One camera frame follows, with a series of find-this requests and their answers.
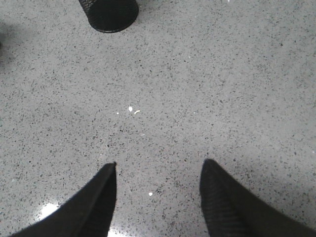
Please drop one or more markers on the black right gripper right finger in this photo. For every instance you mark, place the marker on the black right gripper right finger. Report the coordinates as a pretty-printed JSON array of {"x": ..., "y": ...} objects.
[{"x": 231, "y": 210}]

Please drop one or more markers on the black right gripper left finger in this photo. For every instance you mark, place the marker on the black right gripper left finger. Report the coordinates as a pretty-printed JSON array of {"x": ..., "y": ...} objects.
[{"x": 88, "y": 213}]

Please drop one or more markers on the black mesh pen bucket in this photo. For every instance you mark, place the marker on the black mesh pen bucket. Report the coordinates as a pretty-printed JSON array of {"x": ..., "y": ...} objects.
[{"x": 110, "y": 16}]

